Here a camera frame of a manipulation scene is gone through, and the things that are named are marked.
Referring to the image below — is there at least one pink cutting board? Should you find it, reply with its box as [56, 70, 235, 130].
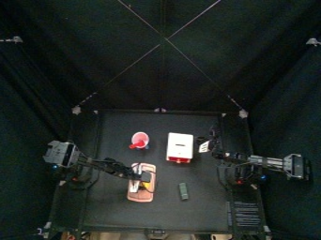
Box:
[126, 162, 158, 203]

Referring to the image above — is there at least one white box with red base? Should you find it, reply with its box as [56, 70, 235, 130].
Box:
[166, 131, 195, 164]

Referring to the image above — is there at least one thin diagonal frame cord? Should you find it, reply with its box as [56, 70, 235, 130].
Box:
[115, 0, 246, 111]
[76, 0, 223, 107]

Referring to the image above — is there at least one pink cup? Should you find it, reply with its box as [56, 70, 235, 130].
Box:
[130, 131, 151, 150]

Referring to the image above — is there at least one white printed label sheet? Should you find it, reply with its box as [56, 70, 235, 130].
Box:
[231, 200, 263, 229]

